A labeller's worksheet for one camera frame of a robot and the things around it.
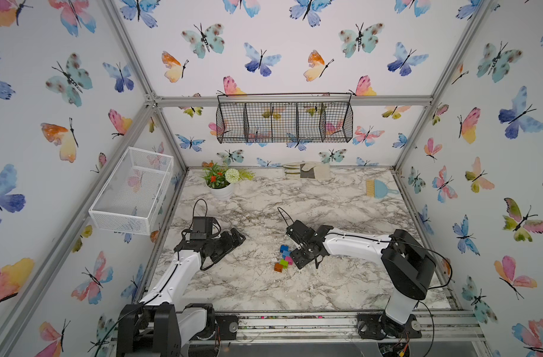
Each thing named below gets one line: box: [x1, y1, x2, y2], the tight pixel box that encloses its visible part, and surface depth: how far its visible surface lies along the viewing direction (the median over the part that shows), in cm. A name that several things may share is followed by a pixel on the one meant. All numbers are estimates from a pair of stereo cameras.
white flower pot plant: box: [200, 160, 256, 201], surface depth 100 cm
